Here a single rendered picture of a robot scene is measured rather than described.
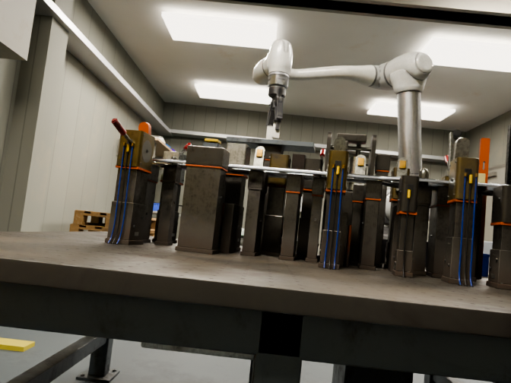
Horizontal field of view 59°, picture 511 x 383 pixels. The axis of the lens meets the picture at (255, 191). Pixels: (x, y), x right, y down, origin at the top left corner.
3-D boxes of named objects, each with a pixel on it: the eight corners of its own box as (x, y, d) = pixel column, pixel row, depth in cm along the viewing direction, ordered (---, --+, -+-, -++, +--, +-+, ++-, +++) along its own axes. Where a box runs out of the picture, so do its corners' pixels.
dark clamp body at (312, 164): (293, 258, 168) (303, 157, 171) (296, 257, 180) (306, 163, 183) (313, 261, 167) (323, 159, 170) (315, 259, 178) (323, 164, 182)
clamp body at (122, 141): (98, 243, 137) (114, 126, 140) (119, 243, 150) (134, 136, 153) (125, 246, 135) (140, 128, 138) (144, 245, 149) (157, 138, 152)
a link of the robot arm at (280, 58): (295, 74, 192) (281, 82, 204) (299, 39, 193) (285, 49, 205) (272, 68, 188) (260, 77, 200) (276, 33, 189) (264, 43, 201)
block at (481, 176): (468, 278, 153) (474, 172, 156) (464, 277, 156) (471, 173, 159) (479, 280, 152) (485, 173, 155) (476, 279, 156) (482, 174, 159)
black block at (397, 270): (395, 277, 124) (403, 173, 127) (390, 275, 134) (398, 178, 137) (414, 280, 123) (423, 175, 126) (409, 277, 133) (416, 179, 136)
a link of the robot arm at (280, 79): (271, 70, 189) (270, 83, 189) (292, 74, 191) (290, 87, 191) (265, 76, 198) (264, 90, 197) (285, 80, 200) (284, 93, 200)
